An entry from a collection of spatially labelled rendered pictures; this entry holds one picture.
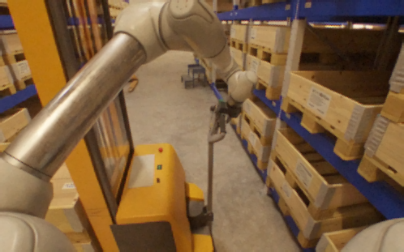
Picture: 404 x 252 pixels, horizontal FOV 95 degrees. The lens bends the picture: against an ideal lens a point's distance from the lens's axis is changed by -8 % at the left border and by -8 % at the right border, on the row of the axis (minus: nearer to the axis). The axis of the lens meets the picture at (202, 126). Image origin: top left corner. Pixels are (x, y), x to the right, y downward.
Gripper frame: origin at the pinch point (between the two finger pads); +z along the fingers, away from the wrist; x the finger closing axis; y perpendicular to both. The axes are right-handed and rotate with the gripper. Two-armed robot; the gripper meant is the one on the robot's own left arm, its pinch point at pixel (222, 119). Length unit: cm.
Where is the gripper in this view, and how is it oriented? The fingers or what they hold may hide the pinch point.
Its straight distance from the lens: 127.2
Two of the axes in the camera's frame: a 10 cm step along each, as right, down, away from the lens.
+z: -2.9, 5.3, 7.9
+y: 0.2, -8.3, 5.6
